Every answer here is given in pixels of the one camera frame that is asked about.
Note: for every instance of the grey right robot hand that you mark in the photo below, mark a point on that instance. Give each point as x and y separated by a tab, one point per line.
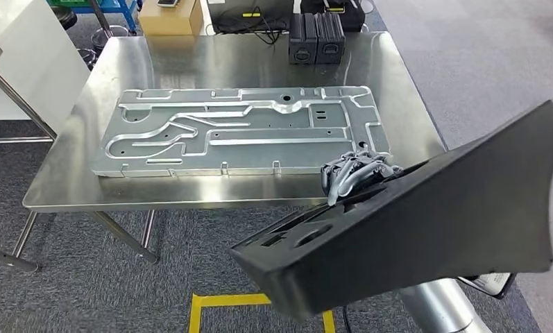
359	172

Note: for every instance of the black plastic car part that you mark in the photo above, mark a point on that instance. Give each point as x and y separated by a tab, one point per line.
441	220

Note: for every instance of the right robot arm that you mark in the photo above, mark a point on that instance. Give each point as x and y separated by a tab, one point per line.
441	308

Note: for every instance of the stainless steel workbench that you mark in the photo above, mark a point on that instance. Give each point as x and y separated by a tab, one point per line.
189	69

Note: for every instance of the large stamped metal plate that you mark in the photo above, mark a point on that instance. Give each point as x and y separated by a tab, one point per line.
257	156

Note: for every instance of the black ribbed box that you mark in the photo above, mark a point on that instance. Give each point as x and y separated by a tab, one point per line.
330	39
303	39

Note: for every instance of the black bag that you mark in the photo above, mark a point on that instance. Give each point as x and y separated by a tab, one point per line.
349	20

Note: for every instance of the black device yellow label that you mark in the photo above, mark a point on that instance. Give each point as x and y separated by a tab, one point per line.
336	7

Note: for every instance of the dark equipment case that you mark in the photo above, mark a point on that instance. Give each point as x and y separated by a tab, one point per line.
225	11

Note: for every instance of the cardboard box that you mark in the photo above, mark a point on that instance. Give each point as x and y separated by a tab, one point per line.
170	20

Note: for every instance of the smartphone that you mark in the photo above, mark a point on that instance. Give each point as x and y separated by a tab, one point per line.
168	3

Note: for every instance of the blue trolley rack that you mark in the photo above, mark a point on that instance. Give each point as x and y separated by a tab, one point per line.
128	14

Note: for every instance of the chrome round base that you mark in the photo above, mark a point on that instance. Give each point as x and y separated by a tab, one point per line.
87	57

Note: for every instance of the black round stool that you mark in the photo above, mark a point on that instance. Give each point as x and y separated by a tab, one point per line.
64	16

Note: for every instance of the green plastic crate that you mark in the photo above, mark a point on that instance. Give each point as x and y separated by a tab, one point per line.
60	2

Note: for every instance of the chrome floor tube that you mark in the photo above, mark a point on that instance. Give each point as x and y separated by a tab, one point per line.
9	259

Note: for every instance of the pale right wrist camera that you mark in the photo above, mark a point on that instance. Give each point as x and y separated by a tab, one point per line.
492	281

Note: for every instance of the chrome stanchion post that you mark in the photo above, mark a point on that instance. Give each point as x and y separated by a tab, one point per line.
102	18

